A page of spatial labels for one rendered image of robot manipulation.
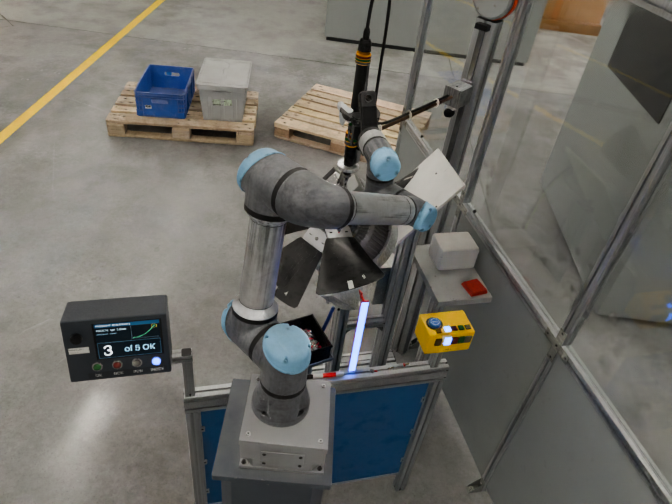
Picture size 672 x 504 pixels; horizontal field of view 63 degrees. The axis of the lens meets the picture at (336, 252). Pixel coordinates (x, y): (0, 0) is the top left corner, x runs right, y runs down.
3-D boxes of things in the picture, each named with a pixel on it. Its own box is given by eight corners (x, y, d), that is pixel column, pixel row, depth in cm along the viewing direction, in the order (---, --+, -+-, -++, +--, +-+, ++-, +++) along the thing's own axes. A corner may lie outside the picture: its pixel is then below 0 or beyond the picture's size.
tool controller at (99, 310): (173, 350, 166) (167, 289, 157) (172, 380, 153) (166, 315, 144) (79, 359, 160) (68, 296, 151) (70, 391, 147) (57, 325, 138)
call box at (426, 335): (456, 330, 192) (463, 309, 186) (467, 352, 185) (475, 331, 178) (413, 335, 189) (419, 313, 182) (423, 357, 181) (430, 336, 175)
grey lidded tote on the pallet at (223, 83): (252, 95, 516) (252, 60, 495) (247, 125, 469) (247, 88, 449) (206, 91, 511) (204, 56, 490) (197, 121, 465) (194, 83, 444)
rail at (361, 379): (440, 372, 201) (445, 358, 196) (444, 381, 199) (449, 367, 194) (184, 403, 180) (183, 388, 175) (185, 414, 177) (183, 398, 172)
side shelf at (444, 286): (456, 247, 253) (458, 242, 251) (490, 302, 226) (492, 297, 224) (407, 250, 247) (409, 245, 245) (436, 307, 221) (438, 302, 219)
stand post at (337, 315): (329, 393, 284) (351, 257, 226) (332, 407, 277) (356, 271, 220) (320, 394, 283) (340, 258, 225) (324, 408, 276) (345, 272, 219)
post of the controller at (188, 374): (194, 388, 175) (191, 347, 163) (195, 396, 173) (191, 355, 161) (185, 389, 175) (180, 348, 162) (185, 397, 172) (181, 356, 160)
